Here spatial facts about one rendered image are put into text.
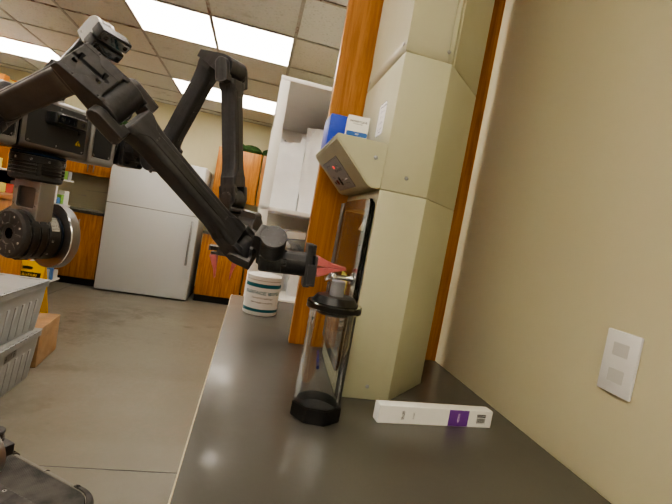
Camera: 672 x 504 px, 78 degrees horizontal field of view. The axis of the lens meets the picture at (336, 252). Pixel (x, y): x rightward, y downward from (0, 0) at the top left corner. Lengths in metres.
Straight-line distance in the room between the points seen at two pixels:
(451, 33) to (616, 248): 0.57
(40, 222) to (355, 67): 1.02
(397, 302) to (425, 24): 0.61
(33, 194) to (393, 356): 1.11
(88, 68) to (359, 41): 0.78
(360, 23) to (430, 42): 0.42
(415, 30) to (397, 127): 0.21
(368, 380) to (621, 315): 0.52
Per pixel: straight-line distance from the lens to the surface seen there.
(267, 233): 0.91
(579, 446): 1.02
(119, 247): 6.03
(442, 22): 1.07
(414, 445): 0.86
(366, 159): 0.92
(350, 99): 1.33
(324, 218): 1.27
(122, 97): 0.87
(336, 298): 0.79
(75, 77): 0.87
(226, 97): 1.35
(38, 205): 1.46
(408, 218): 0.94
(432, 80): 1.01
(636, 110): 1.04
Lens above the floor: 1.31
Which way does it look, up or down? 3 degrees down
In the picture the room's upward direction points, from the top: 10 degrees clockwise
